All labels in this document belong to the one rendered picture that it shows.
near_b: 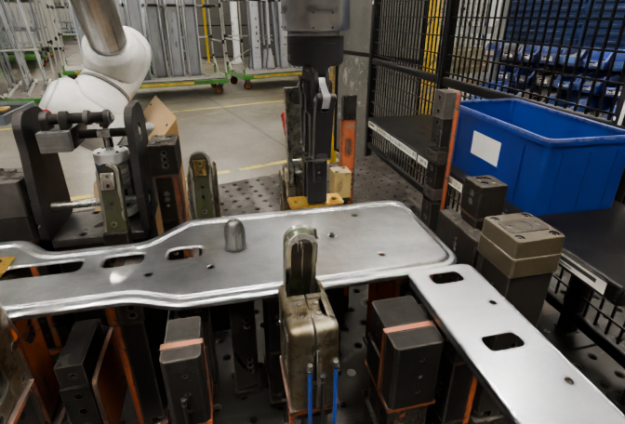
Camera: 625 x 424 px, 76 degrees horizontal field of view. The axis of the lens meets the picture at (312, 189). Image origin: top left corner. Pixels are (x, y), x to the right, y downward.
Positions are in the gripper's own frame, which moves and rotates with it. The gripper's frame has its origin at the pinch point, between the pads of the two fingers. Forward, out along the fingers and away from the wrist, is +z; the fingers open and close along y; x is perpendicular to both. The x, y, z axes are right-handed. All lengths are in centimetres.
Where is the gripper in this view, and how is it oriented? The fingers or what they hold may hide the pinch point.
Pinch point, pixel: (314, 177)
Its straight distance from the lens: 60.3
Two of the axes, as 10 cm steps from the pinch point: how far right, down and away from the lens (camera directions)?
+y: 2.2, 3.9, -8.9
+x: 9.8, -0.9, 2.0
